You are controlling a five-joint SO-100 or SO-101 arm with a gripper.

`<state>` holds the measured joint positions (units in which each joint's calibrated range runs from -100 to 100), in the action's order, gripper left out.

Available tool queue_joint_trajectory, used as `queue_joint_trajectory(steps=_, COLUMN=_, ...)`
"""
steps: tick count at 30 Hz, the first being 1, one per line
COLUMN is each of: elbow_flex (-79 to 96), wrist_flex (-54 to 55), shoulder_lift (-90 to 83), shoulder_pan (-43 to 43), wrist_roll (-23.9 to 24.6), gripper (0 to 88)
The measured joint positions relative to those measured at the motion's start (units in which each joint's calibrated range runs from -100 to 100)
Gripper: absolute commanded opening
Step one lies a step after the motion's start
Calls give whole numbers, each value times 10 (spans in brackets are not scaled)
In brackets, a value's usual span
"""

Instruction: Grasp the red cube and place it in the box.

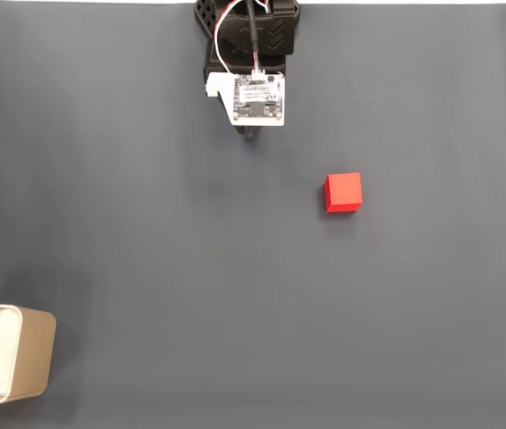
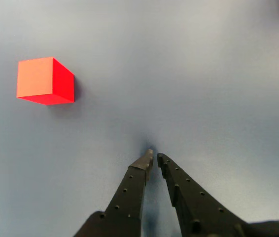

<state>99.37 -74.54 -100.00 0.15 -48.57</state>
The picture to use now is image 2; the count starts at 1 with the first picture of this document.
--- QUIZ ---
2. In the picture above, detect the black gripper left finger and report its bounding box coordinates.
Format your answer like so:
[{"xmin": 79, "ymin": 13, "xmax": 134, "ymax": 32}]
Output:
[{"xmin": 73, "ymin": 149, "xmax": 154, "ymax": 237}]

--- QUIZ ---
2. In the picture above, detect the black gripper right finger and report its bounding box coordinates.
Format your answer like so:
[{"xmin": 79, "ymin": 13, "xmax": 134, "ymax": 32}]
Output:
[{"xmin": 157, "ymin": 153, "xmax": 250, "ymax": 237}]

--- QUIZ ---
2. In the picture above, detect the red cube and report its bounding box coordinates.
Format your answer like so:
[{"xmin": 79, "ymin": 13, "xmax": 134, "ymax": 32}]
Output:
[{"xmin": 16, "ymin": 57, "xmax": 75, "ymax": 106}]

